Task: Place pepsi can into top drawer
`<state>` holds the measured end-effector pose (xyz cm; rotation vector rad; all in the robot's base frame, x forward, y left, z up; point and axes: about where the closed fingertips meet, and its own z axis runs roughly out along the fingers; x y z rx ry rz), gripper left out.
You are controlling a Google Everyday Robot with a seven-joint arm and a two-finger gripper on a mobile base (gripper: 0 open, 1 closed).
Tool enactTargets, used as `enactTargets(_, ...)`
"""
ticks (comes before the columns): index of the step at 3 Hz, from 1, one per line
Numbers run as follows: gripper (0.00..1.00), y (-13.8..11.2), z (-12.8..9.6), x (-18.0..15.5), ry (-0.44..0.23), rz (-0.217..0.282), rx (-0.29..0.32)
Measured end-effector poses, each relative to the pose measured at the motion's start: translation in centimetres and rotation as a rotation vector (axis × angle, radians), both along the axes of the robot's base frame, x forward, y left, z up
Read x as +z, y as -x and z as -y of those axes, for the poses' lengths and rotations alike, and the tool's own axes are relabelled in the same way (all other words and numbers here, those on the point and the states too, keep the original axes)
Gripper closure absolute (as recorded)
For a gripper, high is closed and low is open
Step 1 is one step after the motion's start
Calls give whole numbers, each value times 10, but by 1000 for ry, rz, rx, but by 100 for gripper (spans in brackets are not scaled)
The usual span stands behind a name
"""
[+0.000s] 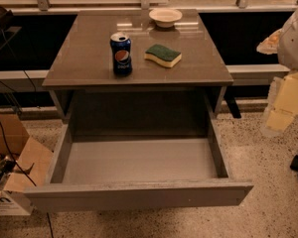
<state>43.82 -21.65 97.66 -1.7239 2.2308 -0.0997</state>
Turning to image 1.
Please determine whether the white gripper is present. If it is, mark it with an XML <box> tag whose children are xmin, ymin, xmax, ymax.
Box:
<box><xmin>256</xmin><ymin>8</ymin><xmax>298</xmax><ymax>137</ymax></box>

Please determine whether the blue pepsi can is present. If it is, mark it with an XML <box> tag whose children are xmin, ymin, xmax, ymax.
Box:
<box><xmin>110</xmin><ymin>32</ymin><xmax>132</xmax><ymax>76</ymax></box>

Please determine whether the grey cabinet with top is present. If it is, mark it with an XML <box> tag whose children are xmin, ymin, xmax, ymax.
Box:
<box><xmin>43</xmin><ymin>10</ymin><xmax>232</xmax><ymax>115</ymax></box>

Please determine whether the open grey top drawer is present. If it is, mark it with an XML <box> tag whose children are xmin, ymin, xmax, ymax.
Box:
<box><xmin>23</xmin><ymin>92</ymin><xmax>255</xmax><ymax>214</ymax></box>

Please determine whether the green yellow sponge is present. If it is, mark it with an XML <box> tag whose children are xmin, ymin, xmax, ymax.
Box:
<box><xmin>144</xmin><ymin>45</ymin><xmax>182</xmax><ymax>68</ymax></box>

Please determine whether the white ceramic bowl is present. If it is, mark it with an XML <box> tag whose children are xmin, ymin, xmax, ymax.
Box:
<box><xmin>149</xmin><ymin>9</ymin><xmax>182</xmax><ymax>28</ymax></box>

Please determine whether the cardboard box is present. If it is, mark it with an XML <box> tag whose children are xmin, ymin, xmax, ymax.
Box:
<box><xmin>0</xmin><ymin>114</ymin><xmax>53</xmax><ymax>216</ymax></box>

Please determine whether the black cable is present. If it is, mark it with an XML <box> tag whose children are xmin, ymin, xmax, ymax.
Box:
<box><xmin>0</xmin><ymin>17</ymin><xmax>55</xmax><ymax>238</ymax></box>

